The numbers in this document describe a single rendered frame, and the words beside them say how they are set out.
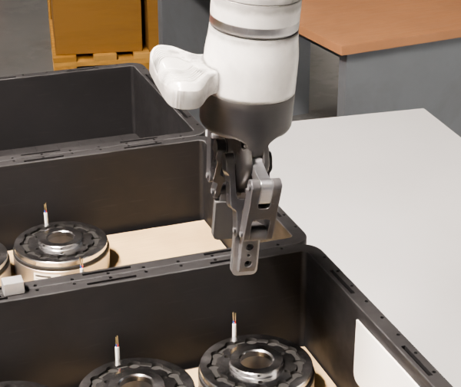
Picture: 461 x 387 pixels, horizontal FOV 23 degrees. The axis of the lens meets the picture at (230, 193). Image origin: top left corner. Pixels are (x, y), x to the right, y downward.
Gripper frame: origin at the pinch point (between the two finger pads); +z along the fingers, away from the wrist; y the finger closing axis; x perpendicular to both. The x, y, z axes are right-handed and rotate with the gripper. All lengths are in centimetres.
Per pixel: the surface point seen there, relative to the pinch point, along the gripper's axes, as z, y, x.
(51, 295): 6.3, 3.4, 15.1
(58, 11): 90, 327, -32
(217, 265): 5.3, 4.6, -0.1
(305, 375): 11.1, -5.3, -5.9
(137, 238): 17.3, 30.9, 1.5
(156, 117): 12, 54, -6
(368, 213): 30, 54, -39
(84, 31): 97, 326, -41
